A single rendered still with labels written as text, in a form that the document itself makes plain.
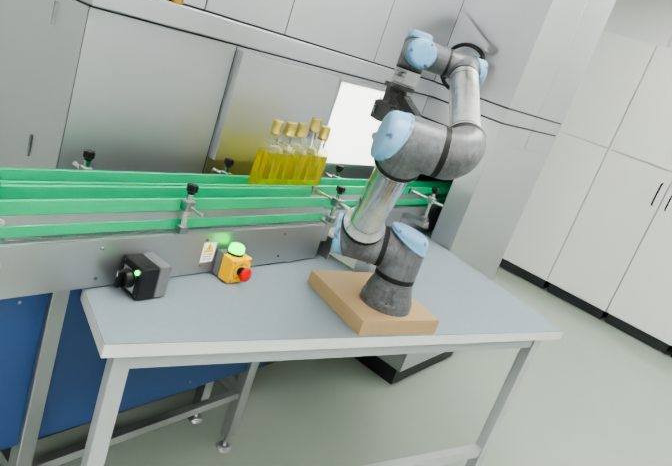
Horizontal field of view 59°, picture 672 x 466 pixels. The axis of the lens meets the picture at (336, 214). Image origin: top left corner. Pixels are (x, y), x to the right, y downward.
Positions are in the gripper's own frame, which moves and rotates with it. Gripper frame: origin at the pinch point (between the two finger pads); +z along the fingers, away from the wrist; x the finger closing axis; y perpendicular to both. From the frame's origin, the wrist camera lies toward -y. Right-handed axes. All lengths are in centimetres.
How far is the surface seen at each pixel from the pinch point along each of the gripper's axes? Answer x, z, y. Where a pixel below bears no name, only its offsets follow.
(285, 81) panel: 4.6, -8.2, 42.0
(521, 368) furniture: -61, 61, -47
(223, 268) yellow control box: 41, 39, 10
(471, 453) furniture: -56, 99, -45
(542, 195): -365, 44, 64
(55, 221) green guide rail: 86, 26, 17
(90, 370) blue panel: 69, 68, 16
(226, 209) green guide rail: 39.4, 24.7, 16.6
